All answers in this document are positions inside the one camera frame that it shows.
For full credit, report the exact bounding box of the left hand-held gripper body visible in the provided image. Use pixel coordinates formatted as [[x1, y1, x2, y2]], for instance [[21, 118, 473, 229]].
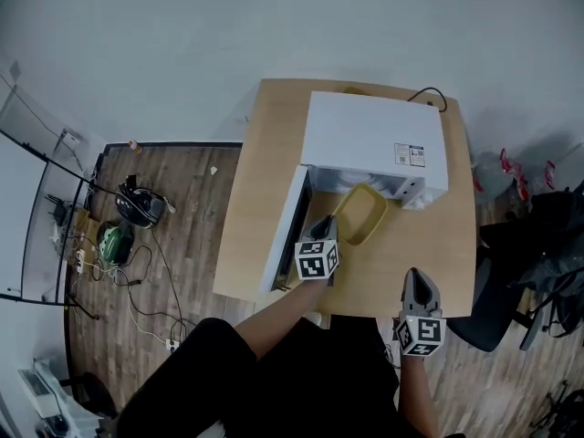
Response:
[[294, 214, 342, 287]]

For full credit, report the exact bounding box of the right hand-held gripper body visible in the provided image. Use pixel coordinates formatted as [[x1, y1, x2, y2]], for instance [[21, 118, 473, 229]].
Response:
[[394, 266, 448, 359]]

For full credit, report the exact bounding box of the yellow container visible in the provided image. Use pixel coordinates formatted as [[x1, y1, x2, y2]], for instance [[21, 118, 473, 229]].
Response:
[[331, 182, 390, 247]]

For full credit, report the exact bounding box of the white microwave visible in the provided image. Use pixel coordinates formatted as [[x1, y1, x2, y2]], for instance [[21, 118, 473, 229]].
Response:
[[258, 89, 451, 294]]

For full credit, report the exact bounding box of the person's left forearm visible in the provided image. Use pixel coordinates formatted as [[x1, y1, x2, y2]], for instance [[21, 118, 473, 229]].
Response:
[[234, 279, 332, 362]]

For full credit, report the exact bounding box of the person's right forearm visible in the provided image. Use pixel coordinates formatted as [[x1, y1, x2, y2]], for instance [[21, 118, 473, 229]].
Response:
[[399, 353, 443, 438]]

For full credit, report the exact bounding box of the black office chair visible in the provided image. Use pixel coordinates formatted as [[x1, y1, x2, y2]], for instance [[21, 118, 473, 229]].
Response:
[[445, 219, 584, 353]]

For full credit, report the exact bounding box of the person's black clothing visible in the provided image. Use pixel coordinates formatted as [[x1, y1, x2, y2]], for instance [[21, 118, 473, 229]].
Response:
[[116, 313, 466, 438]]

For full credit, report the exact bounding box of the black chair base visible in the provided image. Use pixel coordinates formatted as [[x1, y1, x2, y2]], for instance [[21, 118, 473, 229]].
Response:
[[528, 380, 584, 438]]

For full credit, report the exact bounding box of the clear bag with red print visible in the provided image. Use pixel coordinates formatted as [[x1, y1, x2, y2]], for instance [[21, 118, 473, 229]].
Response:
[[471, 147, 558, 205]]

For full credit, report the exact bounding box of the black bag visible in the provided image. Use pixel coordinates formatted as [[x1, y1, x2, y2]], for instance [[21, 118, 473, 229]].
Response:
[[508, 188, 584, 291]]

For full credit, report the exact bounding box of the green and black helmet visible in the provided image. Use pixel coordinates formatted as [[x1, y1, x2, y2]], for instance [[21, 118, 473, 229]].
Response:
[[96, 220, 136, 266]]

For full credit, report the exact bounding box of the black router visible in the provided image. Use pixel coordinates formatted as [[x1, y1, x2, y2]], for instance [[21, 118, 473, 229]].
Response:
[[44, 193, 73, 226]]

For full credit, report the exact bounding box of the white box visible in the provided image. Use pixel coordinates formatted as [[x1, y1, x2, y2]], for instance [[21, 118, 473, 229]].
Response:
[[16, 366, 63, 420]]

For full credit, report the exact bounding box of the black floor cable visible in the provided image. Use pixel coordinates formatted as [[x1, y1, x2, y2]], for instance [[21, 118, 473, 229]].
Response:
[[116, 228, 189, 342]]

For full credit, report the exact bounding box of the white floor cable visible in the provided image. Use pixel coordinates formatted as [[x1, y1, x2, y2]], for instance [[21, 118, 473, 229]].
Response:
[[93, 262, 169, 344]]

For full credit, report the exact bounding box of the black power cable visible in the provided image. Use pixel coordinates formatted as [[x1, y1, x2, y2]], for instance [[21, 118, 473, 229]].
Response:
[[406, 86, 449, 114]]

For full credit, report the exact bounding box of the glass partition with black frame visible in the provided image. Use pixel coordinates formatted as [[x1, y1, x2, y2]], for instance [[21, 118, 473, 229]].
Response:
[[0, 73, 109, 321]]

